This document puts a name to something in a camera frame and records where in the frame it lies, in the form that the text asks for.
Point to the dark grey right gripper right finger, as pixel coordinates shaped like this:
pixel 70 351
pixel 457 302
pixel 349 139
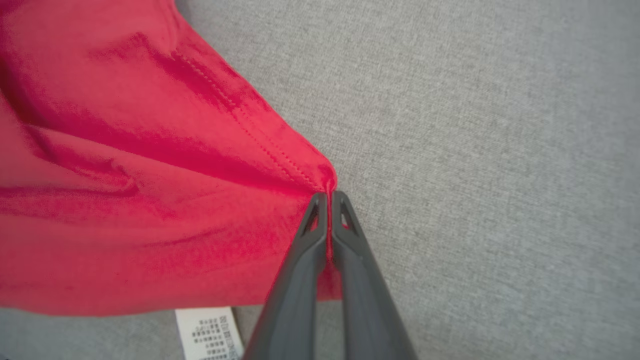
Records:
pixel 365 310

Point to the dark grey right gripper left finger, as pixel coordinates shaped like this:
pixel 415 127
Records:
pixel 290 310

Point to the red shirt with white sleeves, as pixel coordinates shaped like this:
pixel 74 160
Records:
pixel 125 175

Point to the grey fabric sofa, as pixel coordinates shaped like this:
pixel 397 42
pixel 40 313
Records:
pixel 475 150

